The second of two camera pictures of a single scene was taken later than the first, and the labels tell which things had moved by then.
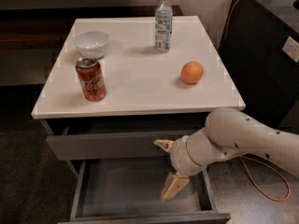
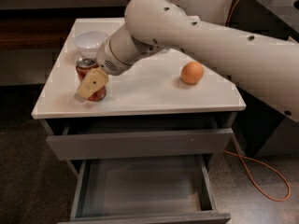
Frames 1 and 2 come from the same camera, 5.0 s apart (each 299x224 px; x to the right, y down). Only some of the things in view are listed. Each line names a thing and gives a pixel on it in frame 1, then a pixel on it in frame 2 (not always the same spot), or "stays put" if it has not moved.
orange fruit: x=192 y=73 stays put
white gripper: x=179 y=155 → x=106 y=61
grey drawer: x=129 y=191 stays put
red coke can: x=91 y=77 stays put
